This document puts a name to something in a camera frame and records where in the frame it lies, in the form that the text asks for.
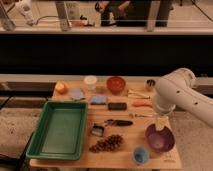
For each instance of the wooden board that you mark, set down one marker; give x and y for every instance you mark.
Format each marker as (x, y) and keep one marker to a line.
(134, 136)

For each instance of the green plastic tray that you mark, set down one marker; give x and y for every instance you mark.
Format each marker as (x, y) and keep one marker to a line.
(59, 134)

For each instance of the bunch of dark grapes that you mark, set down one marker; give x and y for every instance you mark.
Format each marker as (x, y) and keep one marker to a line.
(111, 143)

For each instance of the wooden tongs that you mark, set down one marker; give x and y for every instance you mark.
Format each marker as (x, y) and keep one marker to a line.
(137, 95)

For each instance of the small blue cup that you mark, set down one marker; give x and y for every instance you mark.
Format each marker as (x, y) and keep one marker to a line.
(140, 155)

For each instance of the metal fork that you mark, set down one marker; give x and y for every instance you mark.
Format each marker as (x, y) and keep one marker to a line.
(139, 115)

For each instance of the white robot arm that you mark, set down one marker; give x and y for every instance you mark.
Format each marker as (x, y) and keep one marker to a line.
(176, 90)

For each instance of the red bowl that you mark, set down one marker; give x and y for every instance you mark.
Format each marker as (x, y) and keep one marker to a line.
(115, 84)

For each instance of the white cup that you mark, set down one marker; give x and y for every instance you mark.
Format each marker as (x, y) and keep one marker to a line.
(90, 82)

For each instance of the orange carrot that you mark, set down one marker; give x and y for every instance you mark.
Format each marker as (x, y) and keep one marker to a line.
(142, 104)

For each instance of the blue sponge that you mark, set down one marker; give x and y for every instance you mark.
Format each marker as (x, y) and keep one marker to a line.
(98, 100)

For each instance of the person in background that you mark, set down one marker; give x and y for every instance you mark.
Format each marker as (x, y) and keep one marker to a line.
(112, 12)

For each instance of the small metal cup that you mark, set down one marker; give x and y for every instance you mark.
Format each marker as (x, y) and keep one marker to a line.
(150, 84)

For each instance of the purple bowl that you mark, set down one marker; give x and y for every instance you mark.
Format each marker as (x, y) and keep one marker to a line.
(160, 141)

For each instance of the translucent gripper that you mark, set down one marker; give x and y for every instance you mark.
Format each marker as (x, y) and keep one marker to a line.
(161, 122)

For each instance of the grey blue cloth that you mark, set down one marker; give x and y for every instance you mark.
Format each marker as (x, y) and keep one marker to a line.
(77, 94)

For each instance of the black rectangular block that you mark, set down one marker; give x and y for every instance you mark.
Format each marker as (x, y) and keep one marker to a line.
(117, 106)

